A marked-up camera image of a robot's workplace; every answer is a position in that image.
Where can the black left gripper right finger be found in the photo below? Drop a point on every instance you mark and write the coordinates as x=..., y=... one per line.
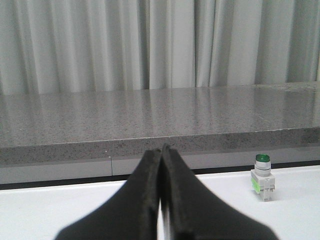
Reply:
x=192, y=212

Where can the grey curtain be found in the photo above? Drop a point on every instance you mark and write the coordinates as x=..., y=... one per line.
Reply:
x=50, y=46

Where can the green pilot light switch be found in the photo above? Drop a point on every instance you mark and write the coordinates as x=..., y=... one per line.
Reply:
x=262, y=180

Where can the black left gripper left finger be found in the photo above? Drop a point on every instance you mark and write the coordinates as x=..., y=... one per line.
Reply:
x=130, y=214

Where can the grey granite counter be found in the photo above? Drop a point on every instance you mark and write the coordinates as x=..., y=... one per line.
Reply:
x=95, y=134

